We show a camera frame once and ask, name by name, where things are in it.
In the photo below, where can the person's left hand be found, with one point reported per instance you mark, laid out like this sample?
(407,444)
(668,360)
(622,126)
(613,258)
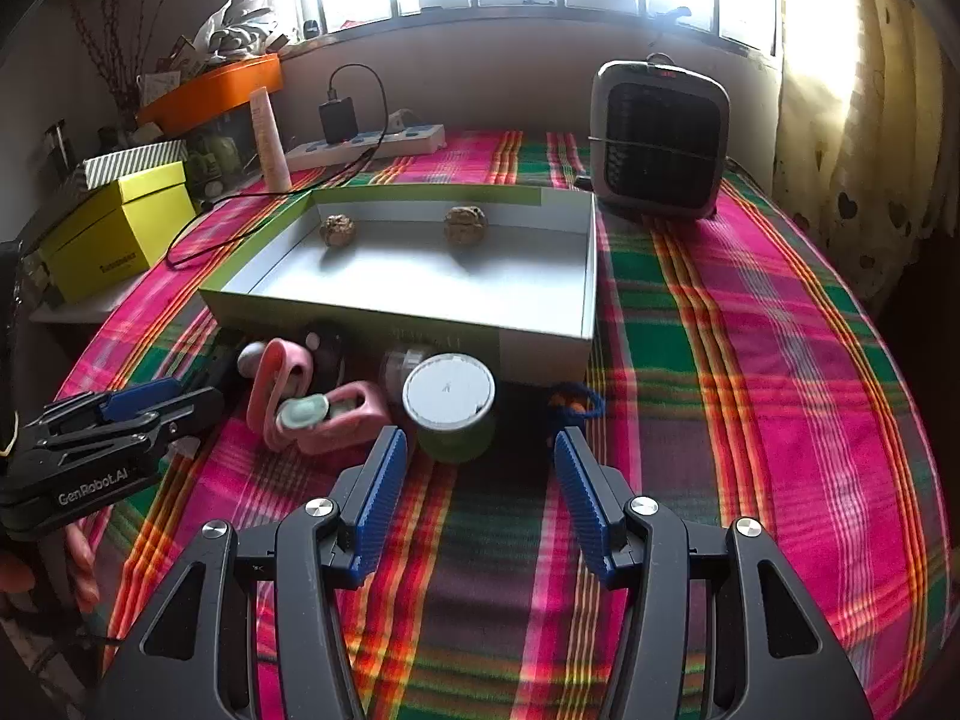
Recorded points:
(81,562)

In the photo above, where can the white ball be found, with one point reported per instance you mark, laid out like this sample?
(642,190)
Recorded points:
(250,360)

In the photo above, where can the white and green spool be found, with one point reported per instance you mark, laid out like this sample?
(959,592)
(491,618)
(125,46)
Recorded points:
(448,394)

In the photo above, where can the pile of paper packets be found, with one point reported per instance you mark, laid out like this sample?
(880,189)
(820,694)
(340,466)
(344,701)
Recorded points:
(225,34)

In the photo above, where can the white power strip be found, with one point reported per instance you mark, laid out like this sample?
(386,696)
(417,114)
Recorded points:
(405,141)

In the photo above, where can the yellow cardboard box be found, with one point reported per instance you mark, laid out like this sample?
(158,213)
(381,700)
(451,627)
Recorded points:
(112,240)

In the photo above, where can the pink curved plastic holder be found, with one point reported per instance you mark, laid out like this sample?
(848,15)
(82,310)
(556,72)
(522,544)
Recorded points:
(259,405)

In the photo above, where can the dried branches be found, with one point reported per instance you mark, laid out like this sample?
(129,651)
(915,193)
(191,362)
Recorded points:
(112,52)

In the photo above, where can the blue orange knitted toy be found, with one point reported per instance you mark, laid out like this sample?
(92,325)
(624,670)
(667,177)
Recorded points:
(574,394)

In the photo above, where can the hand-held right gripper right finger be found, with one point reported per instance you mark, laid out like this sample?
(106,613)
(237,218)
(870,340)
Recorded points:
(589,510)

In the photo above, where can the striped cardboard box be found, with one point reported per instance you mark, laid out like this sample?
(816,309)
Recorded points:
(127,161)

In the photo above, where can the clear container with green items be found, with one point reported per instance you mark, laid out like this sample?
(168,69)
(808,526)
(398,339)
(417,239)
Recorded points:
(214,161)

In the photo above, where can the orange plastic tray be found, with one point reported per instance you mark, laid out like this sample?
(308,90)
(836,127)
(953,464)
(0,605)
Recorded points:
(225,90)

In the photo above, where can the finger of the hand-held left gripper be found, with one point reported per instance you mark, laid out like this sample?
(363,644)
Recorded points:
(187,409)
(139,399)

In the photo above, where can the white plug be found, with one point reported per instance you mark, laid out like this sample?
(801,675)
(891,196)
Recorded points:
(403,120)

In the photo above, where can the green cardboard box tray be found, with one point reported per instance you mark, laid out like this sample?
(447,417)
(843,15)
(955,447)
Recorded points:
(450,277)

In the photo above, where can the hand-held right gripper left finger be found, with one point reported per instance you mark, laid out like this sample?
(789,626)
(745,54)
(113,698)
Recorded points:
(379,510)

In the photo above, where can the grey portable heater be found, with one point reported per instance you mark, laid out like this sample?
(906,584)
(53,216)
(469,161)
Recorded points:
(660,142)

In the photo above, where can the cream heart-print curtain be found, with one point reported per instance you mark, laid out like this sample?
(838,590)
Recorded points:
(847,165)

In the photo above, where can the dark glass jar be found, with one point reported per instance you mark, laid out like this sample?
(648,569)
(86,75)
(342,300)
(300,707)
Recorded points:
(56,150)

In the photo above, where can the black charger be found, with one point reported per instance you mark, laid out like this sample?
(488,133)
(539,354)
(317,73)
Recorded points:
(337,120)

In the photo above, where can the brown walnut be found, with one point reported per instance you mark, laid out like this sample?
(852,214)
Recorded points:
(336,230)
(465,225)

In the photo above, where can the red and white clip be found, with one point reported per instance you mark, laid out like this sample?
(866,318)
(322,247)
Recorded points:
(367,409)

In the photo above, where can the beige cream tube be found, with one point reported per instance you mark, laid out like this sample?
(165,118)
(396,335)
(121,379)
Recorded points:
(270,142)

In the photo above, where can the plaid blanket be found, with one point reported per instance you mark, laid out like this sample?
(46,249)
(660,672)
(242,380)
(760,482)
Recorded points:
(750,390)

